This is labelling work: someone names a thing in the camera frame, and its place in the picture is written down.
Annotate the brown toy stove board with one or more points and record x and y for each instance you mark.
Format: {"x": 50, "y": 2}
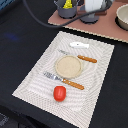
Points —
{"x": 105, "y": 26}

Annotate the toy fork wooden handle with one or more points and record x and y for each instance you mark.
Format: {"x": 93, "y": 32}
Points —
{"x": 54, "y": 77}

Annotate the grey pot on stove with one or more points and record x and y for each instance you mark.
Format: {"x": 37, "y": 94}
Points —
{"x": 90, "y": 19}

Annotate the toy knife wooden handle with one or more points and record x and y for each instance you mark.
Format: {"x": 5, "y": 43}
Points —
{"x": 80, "y": 56}

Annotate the red toy tomato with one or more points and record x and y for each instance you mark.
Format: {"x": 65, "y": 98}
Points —
{"x": 59, "y": 93}

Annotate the beige bowl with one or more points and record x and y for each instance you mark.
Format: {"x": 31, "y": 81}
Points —
{"x": 122, "y": 16}

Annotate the woven grey placemat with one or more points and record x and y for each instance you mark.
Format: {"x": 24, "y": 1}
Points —
{"x": 76, "y": 110}

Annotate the yellow toy cheese wedge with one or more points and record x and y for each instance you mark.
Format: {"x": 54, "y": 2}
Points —
{"x": 68, "y": 4}

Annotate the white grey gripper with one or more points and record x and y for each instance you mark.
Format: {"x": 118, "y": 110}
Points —
{"x": 93, "y": 7}

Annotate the grey pot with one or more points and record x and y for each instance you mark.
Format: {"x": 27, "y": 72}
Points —
{"x": 66, "y": 13}
{"x": 90, "y": 19}

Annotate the round wooden plate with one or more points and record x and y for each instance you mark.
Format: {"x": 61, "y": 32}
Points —
{"x": 68, "y": 66}

